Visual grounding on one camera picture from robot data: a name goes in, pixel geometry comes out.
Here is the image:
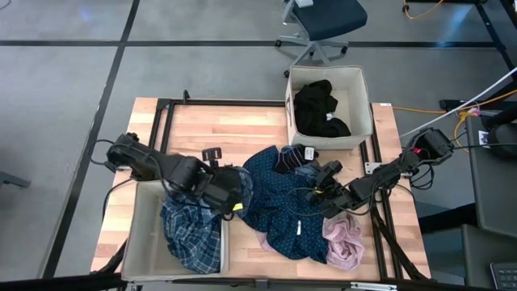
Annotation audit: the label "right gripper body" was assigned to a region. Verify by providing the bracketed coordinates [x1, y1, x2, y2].
[306, 160, 356, 219]

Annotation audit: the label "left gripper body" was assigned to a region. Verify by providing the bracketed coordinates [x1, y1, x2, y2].
[200, 147, 246, 215]

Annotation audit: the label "grey-blue denim garment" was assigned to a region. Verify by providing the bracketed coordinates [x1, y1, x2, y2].
[296, 161, 326, 182]

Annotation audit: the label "pink woven garment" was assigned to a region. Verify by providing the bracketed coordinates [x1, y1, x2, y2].
[254, 212, 367, 272]

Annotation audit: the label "blue plaid shirt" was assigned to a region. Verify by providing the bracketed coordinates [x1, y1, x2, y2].
[159, 167, 255, 276]

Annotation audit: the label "dark striped socks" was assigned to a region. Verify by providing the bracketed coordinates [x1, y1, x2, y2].
[273, 144, 321, 175]

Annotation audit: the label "navy dotted garment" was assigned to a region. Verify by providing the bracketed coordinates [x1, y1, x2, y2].
[237, 145, 330, 264]

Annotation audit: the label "black garment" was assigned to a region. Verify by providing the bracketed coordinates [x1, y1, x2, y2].
[292, 78, 352, 138]

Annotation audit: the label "beige fabric bin brown tag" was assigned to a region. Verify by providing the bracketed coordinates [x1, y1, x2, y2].
[284, 65, 375, 150]

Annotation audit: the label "beige fabric storage bin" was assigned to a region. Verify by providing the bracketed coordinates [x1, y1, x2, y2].
[120, 179, 230, 282]

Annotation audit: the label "white metal bar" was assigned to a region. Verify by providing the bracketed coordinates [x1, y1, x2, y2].
[349, 281, 399, 291]

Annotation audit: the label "dark grey desk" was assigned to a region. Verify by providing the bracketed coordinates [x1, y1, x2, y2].
[460, 224, 517, 289]
[464, 115, 517, 239]

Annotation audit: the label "office chair dark seat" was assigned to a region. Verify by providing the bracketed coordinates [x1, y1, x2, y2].
[275, 0, 369, 78]

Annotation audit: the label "black round device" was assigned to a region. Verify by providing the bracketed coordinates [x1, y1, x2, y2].
[485, 120, 517, 159]

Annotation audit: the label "black base beam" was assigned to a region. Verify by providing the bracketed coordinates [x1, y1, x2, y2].
[0, 273, 517, 291]

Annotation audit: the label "black keyboard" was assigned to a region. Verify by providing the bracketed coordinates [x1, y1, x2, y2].
[489, 261, 517, 291]

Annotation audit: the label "grey furniture leg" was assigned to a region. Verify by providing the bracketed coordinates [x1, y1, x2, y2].
[0, 169, 32, 189]

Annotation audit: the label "black cable sleeve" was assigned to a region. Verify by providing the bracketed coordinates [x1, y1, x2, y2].
[90, 242, 126, 276]
[368, 193, 431, 282]

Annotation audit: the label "black cable bundle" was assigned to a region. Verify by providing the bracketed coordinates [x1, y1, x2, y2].
[407, 159, 436, 192]

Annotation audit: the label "yellow cable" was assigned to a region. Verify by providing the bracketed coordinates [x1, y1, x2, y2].
[401, 0, 445, 21]
[391, 87, 517, 153]

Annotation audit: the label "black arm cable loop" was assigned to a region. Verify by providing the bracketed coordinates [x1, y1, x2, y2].
[88, 138, 119, 167]

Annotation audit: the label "white cable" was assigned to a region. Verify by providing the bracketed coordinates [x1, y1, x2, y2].
[398, 66, 517, 139]

